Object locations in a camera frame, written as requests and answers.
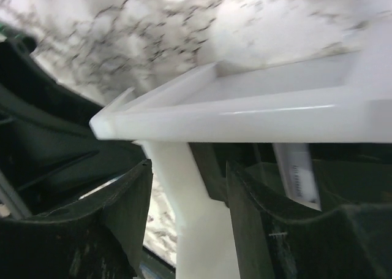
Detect credit cards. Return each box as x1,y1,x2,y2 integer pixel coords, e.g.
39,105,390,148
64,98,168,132
273,143,322,211

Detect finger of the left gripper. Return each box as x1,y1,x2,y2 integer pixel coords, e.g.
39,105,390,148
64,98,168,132
1,88,144,213
1,39,102,135

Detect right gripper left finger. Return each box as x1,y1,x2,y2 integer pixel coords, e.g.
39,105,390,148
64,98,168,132
1,159,153,278

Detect clear acrylic card box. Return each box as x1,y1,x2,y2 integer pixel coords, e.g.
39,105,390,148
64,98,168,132
90,17,391,278

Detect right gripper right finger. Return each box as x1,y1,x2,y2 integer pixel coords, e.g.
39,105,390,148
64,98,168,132
226,162,391,278

